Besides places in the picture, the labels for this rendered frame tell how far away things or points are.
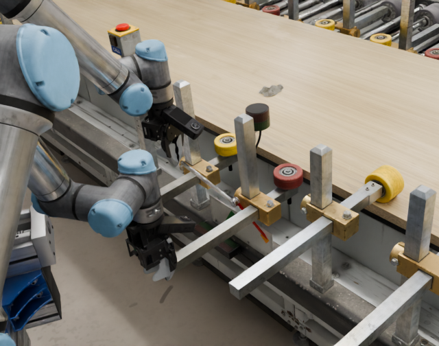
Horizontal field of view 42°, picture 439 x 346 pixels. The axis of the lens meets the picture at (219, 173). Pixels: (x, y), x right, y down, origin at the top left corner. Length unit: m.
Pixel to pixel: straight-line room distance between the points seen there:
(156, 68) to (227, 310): 1.26
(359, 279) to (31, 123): 1.09
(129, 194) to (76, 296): 1.54
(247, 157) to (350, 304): 0.44
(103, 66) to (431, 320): 1.01
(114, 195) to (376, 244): 0.78
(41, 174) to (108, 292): 1.56
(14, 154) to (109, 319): 1.74
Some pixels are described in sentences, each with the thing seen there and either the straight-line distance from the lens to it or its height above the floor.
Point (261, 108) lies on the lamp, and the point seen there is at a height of 1.11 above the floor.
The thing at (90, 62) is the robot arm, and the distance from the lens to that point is 1.27.
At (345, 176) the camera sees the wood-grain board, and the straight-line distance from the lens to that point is 1.55.
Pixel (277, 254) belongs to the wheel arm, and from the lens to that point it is 1.24.
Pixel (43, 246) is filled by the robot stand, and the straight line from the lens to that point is 1.38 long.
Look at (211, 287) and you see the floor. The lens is 2.52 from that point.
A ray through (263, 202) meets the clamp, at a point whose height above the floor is 0.87.
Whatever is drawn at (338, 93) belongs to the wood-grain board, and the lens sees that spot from 1.95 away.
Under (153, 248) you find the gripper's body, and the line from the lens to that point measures 1.29.
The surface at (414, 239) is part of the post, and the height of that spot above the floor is 1.02.
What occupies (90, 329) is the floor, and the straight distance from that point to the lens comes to 2.50.
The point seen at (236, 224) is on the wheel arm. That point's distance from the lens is 1.48.
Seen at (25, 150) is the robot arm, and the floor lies 1.41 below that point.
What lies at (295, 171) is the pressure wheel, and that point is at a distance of 1.57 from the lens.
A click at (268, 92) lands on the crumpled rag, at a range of 1.95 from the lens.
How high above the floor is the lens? 1.81
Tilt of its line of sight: 35 degrees down
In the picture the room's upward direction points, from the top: 7 degrees counter-clockwise
